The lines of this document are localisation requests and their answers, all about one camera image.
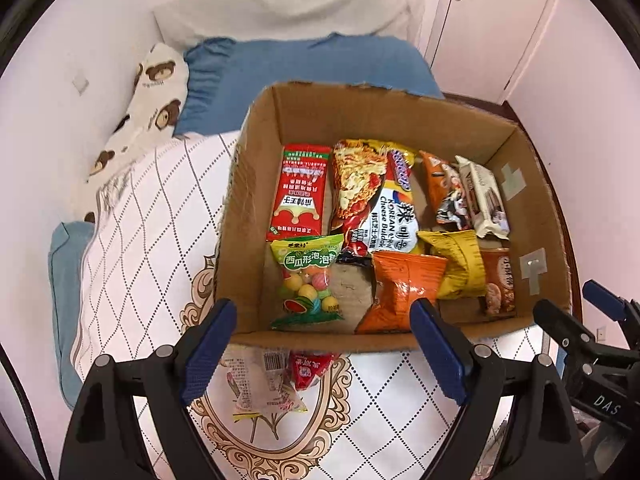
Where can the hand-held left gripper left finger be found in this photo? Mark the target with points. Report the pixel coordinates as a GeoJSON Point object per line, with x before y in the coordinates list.
{"type": "Point", "coordinates": [210, 345]}

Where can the white chocolate biscuit packet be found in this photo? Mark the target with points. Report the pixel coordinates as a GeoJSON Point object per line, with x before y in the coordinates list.
{"type": "Point", "coordinates": [485, 195]}

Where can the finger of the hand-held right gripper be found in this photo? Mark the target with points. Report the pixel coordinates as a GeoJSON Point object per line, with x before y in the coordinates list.
{"type": "Point", "coordinates": [605, 297]}
{"type": "Point", "coordinates": [560, 327]}

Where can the small red snack packet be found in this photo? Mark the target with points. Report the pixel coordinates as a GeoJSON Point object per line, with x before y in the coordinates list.
{"type": "Point", "coordinates": [310, 370]}

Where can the white wall socket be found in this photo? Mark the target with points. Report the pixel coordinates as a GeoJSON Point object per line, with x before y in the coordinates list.
{"type": "Point", "coordinates": [80, 85]}

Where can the orange panda snack packet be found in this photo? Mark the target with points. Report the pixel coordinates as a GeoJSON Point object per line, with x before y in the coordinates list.
{"type": "Point", "coordinates": [442, 195]}

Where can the blue ruffled pillow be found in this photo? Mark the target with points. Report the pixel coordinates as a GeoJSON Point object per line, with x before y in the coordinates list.
{"type": "Point", "coordinates": [280, 65]}

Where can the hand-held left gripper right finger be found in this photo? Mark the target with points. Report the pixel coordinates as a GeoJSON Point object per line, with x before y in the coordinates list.
{"type": "Point", "coordinates": [440, 350]}

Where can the white door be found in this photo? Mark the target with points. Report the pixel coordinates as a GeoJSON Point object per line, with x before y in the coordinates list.
{"type": "Point", "coordinates": [490, 30]}

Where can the green bubble gum packet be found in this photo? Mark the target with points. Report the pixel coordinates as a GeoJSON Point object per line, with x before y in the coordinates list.
{"type": "Point", "coordinates": [305, 280]}

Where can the cardboard box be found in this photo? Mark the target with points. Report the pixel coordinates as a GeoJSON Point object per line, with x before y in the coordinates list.
{"type": "Point", "coordinates": [250, 185]}

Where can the large instant noodle packet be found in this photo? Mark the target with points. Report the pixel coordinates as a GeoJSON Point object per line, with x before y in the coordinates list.
{"type": "Point", "coordinates": [380, 210]}

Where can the clear snack packet yellow edge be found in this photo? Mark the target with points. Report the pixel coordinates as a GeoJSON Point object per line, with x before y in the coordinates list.
{"type": "Point", "coordinates": [260, 385]}

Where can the brown cookie packet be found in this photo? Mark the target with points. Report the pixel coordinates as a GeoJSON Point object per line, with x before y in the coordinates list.
{"type": "Point", "coordinates": [497, 285]}

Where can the white diamond pattern quilt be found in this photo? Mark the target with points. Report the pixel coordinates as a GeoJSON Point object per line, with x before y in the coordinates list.
{"type": "Point", "coordinates": [150, 240]}

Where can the bear print pillow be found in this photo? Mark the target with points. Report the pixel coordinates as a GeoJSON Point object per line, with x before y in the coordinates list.
{"type": "Point", "coordinates": [155, 100]}

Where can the long red snack packet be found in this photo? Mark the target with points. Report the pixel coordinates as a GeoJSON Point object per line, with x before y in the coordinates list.
{"type": "Point", "coordinates": [300, 195]}

